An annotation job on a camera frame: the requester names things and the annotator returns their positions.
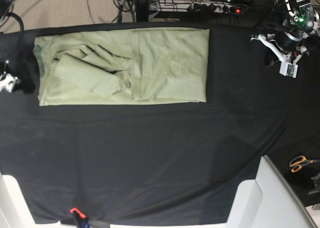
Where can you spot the white block right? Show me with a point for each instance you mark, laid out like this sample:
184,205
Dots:
268,201

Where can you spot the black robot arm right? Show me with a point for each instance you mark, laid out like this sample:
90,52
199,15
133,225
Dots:
15,52

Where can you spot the red blue clamp bottom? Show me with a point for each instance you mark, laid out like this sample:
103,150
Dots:
80,220

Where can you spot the white block left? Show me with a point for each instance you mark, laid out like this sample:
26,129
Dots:
14,212

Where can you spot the black table cloth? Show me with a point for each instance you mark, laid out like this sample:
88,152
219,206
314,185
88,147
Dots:
172,164

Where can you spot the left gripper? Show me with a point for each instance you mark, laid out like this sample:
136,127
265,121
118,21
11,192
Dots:
286,48

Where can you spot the green T-shirt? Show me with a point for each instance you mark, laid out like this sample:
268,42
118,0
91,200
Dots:
140,66

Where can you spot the black device at right edge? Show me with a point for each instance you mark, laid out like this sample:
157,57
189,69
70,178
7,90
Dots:
316,182

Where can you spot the white power strip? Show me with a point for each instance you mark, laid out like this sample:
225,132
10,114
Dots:
188,6

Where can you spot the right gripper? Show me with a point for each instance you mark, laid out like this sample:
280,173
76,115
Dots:
8,82

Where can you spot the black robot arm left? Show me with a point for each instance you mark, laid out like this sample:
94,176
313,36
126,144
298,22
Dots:
301,16

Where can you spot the white block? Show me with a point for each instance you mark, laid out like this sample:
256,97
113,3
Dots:
14,212
268,201

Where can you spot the orange handled scissors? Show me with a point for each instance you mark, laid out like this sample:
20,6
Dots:
300,162

